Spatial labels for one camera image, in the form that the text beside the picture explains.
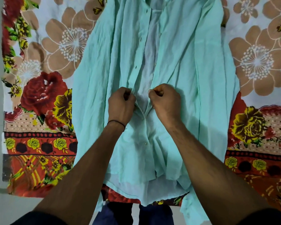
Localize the person's right hand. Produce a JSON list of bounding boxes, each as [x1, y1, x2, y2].
[[148, 83, 182, 131]]

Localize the person's left hand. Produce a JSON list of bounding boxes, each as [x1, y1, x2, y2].
[[107, 87, 136, 128]]

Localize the mint green shirt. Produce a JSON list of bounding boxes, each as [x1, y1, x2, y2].
[[71, 0, 240, 225]]

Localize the person's right forearm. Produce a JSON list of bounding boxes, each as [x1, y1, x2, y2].
[[166, 122, 270, 225]]

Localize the person's left forearm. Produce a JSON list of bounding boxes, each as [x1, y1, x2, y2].
[[34, 123, 126, 225]]

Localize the black thread wristband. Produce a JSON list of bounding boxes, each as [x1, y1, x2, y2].
[[107, 120, 126, 132]]

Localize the floral patterned blanket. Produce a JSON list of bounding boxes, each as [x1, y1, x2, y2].
[[1, 0, 281, 215]]

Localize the dark blue trousers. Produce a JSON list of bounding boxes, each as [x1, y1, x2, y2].
[[92, 201, 175, 225]]

